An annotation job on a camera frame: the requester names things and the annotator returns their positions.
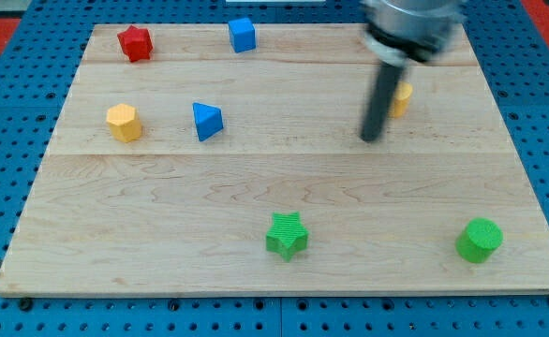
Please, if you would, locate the green star block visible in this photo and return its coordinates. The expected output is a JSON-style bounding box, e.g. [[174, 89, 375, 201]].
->
[[265, 212, 309, 262]]

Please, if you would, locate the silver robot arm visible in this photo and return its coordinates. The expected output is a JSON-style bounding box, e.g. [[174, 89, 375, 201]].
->
[[361, 0, 463, 66]]

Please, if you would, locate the blue cube block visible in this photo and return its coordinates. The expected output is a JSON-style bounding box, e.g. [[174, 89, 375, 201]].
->
[[228, 18, 257, 53]]

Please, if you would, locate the yellow hexagon block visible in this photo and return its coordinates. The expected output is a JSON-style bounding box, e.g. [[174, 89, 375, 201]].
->
[[106, 103, 142, 142]]

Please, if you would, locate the green cylinder block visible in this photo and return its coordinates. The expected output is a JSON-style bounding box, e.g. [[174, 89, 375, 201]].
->
[[455, 217, 504, 263]]

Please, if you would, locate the yellow cylinder block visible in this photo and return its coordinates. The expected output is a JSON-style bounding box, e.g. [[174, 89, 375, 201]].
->
[[389, 81, 413, 118]]

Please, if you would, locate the red star block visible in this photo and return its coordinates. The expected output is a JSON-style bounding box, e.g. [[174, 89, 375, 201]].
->
[[117, 25, 154, 63]]

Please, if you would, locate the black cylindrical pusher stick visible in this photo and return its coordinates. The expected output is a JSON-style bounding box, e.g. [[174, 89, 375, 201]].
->
[[360, 62, 405, 142]]

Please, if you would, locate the wooden board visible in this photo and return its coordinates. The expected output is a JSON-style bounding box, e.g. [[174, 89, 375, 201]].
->
[[0, 24, 549, 298]]

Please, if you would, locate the blue triangle block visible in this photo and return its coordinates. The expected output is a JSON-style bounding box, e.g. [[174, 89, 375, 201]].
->
[[192, 102, 224, 142]]

